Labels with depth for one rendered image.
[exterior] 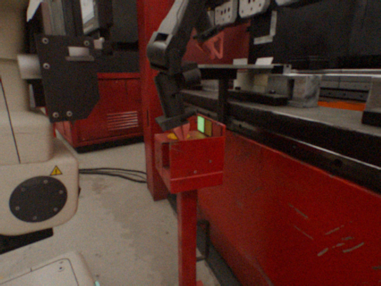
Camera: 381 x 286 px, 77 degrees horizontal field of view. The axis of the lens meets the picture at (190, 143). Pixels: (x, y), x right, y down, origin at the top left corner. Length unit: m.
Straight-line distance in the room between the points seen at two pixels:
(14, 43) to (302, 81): 0.71
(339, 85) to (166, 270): 1.15
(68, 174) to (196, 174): 0.32
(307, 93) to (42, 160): 0.71
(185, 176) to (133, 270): 0.85
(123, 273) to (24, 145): 0.99
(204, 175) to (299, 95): 0.38
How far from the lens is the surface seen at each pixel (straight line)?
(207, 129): 0.75
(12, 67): 0.59
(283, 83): 0.85
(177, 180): 0.65
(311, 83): 0.80
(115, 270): 1.44
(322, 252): 0.69
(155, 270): 1.40
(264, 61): 0.99
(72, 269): 1.09
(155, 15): 1.72
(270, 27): 0.96
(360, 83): 1.00
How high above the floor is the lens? 0.98
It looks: 17 degrees down
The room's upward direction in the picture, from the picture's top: straight up
